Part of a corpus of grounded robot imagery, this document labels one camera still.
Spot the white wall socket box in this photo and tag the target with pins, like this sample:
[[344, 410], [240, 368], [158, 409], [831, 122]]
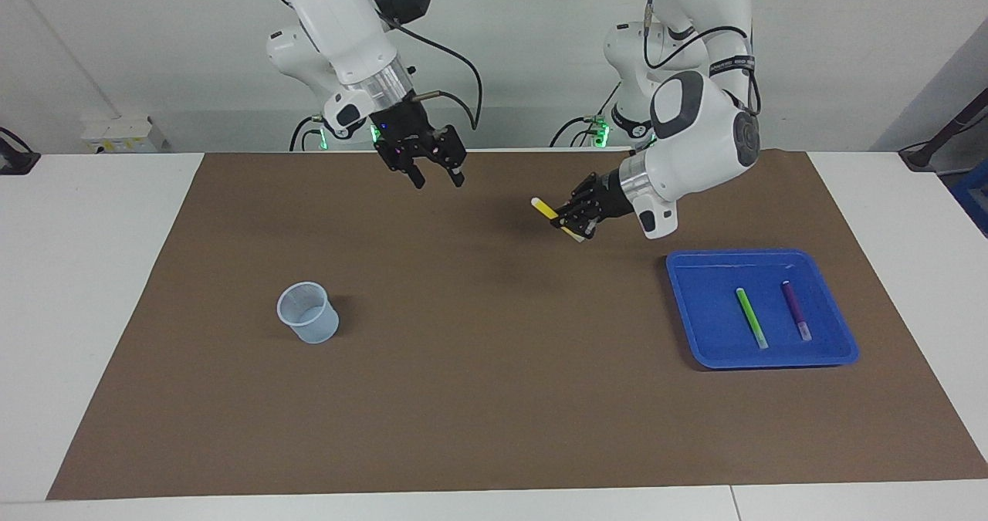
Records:
[[123, 135]]

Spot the green pen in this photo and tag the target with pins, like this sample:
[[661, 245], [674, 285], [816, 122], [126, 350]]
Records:
[[751, 317]]

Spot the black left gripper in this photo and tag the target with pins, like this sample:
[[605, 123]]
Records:
[[606, 201]]

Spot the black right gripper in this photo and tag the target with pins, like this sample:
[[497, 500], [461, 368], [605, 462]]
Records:
[[413, 139]]

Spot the black camera stand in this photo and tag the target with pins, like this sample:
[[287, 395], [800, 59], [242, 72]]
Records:
[[922, 154]]

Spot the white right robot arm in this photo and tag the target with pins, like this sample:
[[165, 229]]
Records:
[[340, 19]]

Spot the brown table mat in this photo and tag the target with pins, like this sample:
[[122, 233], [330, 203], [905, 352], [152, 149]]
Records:
[[494, 397]]

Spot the blue crate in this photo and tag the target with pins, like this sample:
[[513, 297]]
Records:
[[974, 197]]

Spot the translucent plastic cup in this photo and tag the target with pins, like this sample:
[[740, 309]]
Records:
[[309, 322]]

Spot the black clamp mount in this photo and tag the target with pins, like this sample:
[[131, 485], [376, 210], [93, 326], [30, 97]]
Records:
[[14, 160]]

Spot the yellow pen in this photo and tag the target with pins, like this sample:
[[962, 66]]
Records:
[[543, 206]]

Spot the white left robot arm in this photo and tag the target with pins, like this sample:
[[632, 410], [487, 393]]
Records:
[[695, 135]]

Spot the purple pen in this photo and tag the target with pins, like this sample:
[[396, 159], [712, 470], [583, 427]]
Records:
[[795, 309]]

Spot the blue plastic tray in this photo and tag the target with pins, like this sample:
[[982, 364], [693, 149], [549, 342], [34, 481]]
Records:
[[710, 336]]

